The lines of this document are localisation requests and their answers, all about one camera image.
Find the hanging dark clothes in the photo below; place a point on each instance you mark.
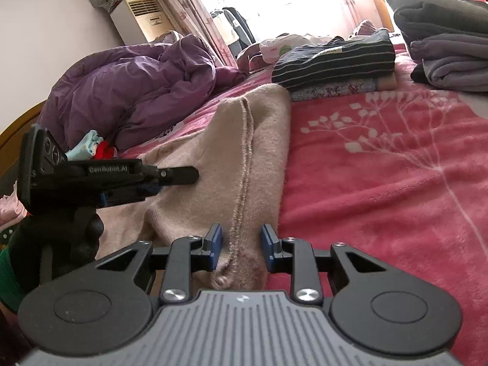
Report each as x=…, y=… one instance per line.
x=240, y=26

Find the dark striped folded garment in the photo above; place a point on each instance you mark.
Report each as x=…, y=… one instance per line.
x=339, y=60

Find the pink floral bed blanket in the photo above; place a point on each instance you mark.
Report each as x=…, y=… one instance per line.
x=402, y=176

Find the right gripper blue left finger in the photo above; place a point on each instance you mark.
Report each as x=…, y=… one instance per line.
x=188, y=255

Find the teal cartoon folded garment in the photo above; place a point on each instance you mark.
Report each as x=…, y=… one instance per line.
x=86, y=148

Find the wooden headboard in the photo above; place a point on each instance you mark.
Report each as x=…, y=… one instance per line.
x=11, y=138

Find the purple duvet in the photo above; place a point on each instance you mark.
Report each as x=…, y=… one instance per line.
x=133, y=93

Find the white standing air conditioner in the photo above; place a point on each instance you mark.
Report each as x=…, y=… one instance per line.
x=140, y=21

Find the black gloved left hand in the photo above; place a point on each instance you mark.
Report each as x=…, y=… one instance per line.
x=74, y=240

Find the red folded garment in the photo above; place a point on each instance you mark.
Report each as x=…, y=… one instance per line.
x=105, y=151

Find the pink patterned curtain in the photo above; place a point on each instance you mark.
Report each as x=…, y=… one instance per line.
x=191, y=17

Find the pink folded clothes pile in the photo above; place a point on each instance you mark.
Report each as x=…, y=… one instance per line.
x=11, y=210

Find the floral light folded garment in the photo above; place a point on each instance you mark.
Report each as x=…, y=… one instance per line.
x=345, y=88

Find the grey folded clothes stack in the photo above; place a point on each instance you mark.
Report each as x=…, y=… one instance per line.
x=448, y=41

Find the white printed crumpled garment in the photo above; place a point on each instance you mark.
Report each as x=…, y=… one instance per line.
x=272, y=49

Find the beige knit sweater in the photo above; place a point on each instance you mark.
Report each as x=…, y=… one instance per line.
x=241, y=157

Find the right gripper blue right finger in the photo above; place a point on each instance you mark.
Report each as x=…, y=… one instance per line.
x=298, y=259

